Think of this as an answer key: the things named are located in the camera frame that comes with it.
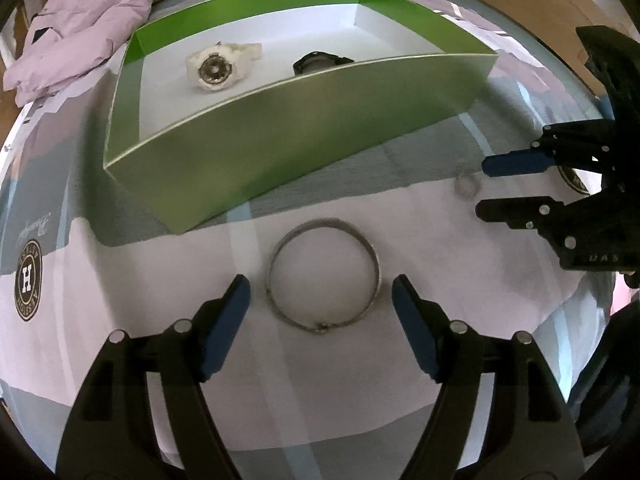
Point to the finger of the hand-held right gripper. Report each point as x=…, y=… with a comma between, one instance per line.
x=515, y=162
x=575, y=230

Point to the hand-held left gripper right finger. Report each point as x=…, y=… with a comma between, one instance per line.
x=417, y=325

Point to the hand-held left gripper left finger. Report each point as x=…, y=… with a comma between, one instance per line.
x=227, y=325

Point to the silver bangle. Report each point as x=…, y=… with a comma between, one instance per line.
x=321, y=329

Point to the green cardboard box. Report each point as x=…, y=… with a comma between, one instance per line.
x=275, y=135

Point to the printed bed sheet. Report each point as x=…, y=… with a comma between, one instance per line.
x=150, y=285

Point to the black wristwatch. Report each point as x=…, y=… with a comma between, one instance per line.
x=312, y=62

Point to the white wristwatch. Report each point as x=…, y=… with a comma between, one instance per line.
x=212, y=67

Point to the purple quilt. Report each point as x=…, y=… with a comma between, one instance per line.
x=85, y=20

